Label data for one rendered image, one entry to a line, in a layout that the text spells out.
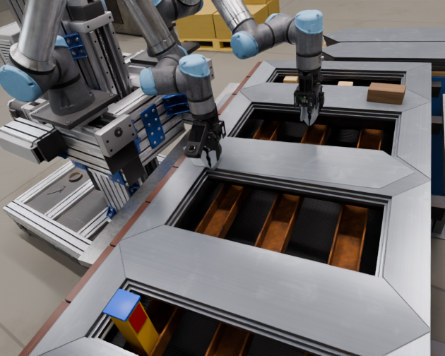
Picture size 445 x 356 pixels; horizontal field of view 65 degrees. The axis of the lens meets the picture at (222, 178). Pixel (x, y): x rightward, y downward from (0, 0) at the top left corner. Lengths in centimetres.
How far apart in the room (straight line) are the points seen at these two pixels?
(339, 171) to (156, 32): 66
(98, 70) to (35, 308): 131
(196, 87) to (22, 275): 175
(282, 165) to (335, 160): 16
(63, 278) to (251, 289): 156
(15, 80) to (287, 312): 92
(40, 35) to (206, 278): 74
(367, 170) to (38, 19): 97
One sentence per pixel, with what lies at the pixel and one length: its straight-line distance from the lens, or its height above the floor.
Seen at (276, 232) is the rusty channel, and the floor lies 68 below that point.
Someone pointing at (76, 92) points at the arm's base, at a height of 110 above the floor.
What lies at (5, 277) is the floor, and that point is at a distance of 247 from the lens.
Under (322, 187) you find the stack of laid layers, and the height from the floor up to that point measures 84.
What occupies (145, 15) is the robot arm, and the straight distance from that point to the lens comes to 108.
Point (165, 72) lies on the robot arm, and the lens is 99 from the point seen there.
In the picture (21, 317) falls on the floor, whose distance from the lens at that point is 221.
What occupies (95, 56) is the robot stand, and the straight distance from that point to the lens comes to 147.
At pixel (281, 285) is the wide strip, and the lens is 82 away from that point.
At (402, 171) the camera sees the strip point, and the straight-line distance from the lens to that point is 112.
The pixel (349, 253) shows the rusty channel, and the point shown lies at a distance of 109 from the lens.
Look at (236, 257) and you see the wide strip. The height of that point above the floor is 85.
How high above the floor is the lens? 153
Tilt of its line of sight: 39 degrees down
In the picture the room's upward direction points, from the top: 11 degrees counter-clockwise
